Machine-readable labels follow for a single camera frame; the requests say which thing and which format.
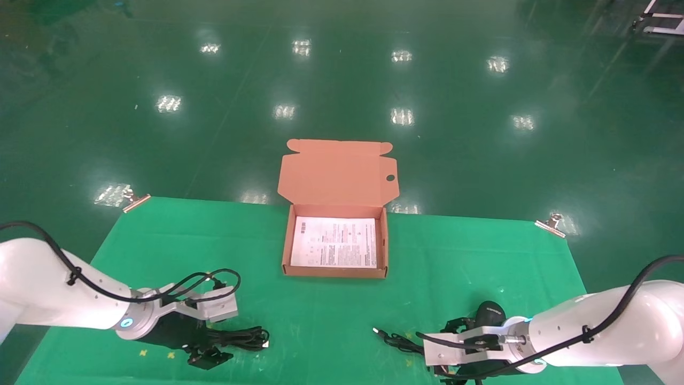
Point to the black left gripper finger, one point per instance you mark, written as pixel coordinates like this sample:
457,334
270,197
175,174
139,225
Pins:
209,357

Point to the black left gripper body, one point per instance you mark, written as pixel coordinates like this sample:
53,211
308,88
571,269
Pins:
176,331

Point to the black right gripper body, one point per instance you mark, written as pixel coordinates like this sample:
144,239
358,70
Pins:
481,370

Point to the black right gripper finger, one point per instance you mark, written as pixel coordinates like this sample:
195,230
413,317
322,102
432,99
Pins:
459,326
462,380

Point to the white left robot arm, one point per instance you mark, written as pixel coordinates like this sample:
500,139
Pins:
43,291

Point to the brown cardboard box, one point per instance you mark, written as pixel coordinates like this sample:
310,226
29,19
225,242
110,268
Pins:
336,182

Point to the green table mat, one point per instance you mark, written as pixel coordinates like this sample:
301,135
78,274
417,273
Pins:
320,310

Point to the metal binder clip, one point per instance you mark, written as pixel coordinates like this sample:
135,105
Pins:
136,201
551,224

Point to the white printed paper sheet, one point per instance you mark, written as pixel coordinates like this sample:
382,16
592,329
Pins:
334,243

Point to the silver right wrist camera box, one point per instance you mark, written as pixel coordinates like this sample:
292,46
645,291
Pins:
454,347

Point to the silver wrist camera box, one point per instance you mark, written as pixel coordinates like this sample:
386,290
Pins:
214,306
454,347

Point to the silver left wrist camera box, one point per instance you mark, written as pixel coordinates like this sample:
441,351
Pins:
214,306

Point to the white metal frame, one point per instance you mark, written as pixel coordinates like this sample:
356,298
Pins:
660,24

